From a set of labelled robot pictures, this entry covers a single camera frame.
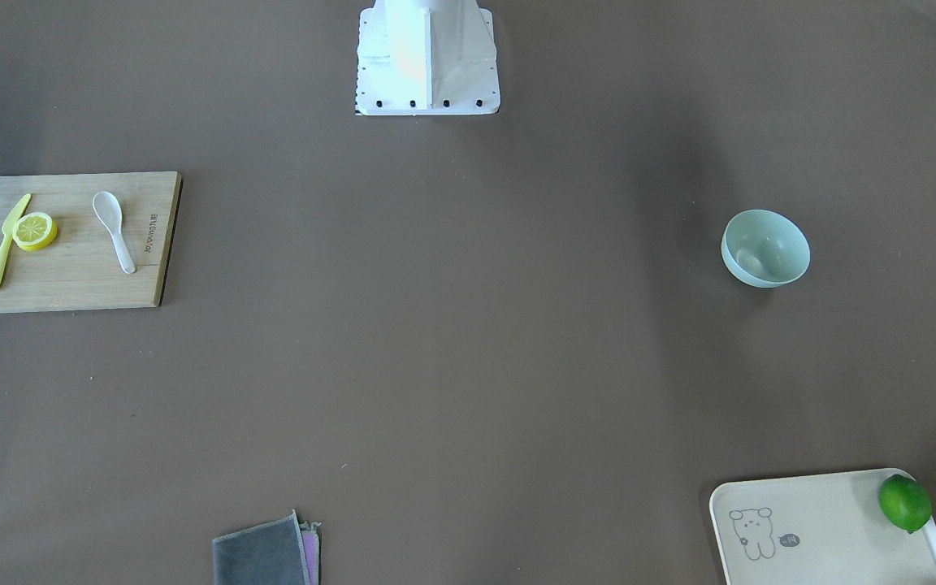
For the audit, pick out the light green bowl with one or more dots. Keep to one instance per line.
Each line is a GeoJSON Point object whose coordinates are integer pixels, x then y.
{"type": "Point", "coordinates": [764, 249]}

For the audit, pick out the white ceramic spoon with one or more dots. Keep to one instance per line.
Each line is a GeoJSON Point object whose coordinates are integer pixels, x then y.
{"type": "Point", "coordinates": [106, 207]}

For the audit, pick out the grey folded cloth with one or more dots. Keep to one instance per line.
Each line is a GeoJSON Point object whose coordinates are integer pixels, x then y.
{"type": "Point", "coordinates": [280, 552]}

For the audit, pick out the bamboo cutting board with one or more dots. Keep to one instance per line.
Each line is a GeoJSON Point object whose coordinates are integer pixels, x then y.
{"type": "Point", "coordinates": [80, 270]}

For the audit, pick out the cream rabbit tray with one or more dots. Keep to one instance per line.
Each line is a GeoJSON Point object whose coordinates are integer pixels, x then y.
{"type": "Point", "coordinates": [817, 529]}

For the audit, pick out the yellow lemon slice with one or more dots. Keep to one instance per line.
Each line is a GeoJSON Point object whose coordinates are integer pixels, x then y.
{"type": "Point", "coordinates": [35, 231]}

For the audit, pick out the yellow plastic knife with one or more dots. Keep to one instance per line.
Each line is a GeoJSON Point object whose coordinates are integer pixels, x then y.
{"type": "Point", "coordinates": [7, 228]}

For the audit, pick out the green lime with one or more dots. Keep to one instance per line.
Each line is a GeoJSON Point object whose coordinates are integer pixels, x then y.
{"type": "Point", "coordinates": [905, 503]}

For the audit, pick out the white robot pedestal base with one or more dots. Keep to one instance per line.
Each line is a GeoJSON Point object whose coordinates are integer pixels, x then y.
{"type": "Point", "coordinates": [433, 58]}

